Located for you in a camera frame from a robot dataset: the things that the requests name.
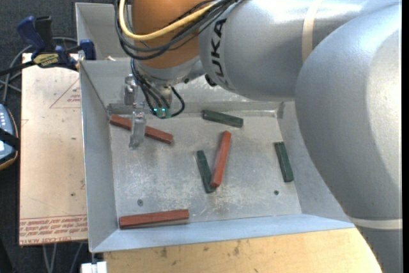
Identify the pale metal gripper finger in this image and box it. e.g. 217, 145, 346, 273
123, 74, 139, 107
128, 111, 148, 150

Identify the red-brown flat block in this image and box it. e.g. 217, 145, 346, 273
109, 113, 174, 145
118, 208, 190, 230
209, 130, 232, 189

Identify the grey metal bin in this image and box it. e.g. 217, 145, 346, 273
75, 2, 356, 254

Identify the dark green flat block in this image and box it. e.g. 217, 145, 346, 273
201, 109, 245, 129
196, 150, 217, 194
274, 141, 295, 183

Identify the brown cardboard board, red print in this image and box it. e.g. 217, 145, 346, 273
19, 52, 89, 247

